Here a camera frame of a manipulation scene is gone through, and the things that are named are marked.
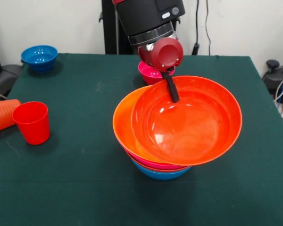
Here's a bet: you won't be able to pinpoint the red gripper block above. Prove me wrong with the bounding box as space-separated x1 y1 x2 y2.
138 37 184 104

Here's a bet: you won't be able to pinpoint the orange-red shallow bowl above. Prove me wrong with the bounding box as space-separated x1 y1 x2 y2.
126 152 193 173
131 75 243 166

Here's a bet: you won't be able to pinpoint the large orange bowl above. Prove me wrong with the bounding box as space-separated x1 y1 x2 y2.
112 85 166 163

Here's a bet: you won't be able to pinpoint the large pink bowl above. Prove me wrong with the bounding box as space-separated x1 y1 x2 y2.
117 136 189 170

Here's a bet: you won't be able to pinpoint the red cup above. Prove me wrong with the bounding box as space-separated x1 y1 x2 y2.
12 101 50 145

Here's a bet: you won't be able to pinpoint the orange cup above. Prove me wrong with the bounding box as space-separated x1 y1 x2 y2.
0 99 22 135

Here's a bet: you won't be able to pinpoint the small crimson bowl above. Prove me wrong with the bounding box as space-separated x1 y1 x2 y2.
138 61 175 86

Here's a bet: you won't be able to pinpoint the light blue bowl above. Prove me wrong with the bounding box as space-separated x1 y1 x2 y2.
132 160 191 181

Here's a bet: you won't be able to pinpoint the dark green table cloth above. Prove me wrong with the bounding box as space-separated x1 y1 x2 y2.
0 53 283 226

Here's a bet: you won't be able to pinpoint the small dark blue bowl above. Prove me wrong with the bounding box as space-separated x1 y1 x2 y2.
21 45 58 73

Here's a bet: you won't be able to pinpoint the black wall cable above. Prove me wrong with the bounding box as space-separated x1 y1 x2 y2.
192 0 200 56
204 0 212 56

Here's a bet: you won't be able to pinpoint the tangled floor cables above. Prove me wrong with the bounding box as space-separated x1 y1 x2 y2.
273 72 283 113

